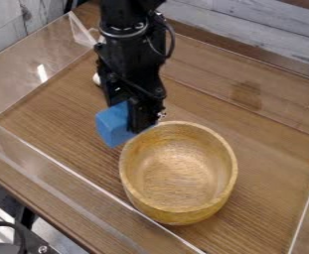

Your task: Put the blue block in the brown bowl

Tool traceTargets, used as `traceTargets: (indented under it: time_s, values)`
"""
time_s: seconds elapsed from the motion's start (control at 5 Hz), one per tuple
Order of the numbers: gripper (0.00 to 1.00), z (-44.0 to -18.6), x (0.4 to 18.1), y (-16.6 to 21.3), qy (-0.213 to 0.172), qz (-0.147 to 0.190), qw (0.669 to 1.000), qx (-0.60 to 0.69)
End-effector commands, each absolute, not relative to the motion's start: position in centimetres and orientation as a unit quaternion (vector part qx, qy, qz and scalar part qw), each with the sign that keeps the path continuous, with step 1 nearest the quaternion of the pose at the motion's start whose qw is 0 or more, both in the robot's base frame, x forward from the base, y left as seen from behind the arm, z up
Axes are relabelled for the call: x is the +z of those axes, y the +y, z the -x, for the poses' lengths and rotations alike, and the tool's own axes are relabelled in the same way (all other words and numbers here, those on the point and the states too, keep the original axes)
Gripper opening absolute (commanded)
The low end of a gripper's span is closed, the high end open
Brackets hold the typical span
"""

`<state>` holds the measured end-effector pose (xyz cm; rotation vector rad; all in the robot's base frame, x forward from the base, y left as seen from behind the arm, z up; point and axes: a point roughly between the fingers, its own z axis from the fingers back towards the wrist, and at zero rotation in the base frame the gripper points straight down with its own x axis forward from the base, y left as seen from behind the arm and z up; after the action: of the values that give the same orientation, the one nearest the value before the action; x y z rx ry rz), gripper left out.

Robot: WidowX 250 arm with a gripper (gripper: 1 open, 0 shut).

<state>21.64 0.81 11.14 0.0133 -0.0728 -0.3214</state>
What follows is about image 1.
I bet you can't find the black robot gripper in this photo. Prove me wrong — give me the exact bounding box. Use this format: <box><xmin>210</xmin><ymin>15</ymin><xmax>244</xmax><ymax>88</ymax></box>
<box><xmin>94</xmin><ymin>13</ymin><xmax>175</xmax><ymax>134</ymax></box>

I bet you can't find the blue foam block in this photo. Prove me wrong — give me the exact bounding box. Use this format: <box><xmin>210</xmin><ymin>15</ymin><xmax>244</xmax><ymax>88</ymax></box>
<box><xmin>95</xmin><ymin>101</ymin><xmax>137</xmax><ymax>148</ymax></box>

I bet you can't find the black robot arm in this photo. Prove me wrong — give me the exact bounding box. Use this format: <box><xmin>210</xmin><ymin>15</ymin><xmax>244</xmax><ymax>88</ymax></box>
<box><xmin>94</xmin><ymin>0</ymin><xmax>175</xmax><ymax>133</ymax></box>

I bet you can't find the brown wooden bowl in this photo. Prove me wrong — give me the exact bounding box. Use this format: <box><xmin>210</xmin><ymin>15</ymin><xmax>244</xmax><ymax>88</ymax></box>
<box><xmin>118</xmin><ymin>121</ymin><xmax>238</xmax><ymax>225</ymax></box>

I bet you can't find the green white marker pen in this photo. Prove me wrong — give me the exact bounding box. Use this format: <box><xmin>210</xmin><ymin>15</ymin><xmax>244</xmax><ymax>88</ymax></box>
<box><xmin>92</xmin><ymin>73</ymin><xmax>100</xmax><ymax>86</ymax></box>

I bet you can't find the clear acrylic tray wall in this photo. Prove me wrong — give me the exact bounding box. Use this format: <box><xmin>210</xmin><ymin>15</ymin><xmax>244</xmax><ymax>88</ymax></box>
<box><xmin>0</xmin><ymin>5</ymin><xmax>309</xmax><ymax>254</ymax></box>

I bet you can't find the black metal table frame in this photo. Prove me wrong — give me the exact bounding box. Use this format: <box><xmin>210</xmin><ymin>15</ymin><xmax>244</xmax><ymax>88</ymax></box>
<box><xmin>0</xmin><ymin>187</ymin><xmax>60</xmax><ymax>254</ymax></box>

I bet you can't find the black cable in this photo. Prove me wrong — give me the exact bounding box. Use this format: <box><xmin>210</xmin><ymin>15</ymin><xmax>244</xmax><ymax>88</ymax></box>
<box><xmin>0</xmin><ymin>221</ymin><xmax>28</xmax><ymax>254</ymax></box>

